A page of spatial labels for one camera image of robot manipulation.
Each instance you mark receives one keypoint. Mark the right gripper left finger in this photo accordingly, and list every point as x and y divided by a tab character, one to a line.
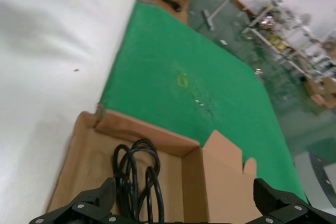
86	203

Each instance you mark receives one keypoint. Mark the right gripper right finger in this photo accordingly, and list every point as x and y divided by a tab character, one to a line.
278	205

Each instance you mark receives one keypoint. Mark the cardboard box with oval hole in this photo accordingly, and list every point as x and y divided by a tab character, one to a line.
86	155

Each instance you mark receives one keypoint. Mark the black elongated object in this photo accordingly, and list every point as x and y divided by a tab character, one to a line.
170	1

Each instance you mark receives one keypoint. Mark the green table cloth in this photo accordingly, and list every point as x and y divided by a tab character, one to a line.
170	51

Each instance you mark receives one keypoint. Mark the grey floor squeegee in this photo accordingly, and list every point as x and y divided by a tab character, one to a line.
210	20

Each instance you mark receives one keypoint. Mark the small brown carton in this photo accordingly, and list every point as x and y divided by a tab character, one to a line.
315	87
324	100

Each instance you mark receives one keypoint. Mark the metal shelving rack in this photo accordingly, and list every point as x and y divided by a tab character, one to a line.
283	40

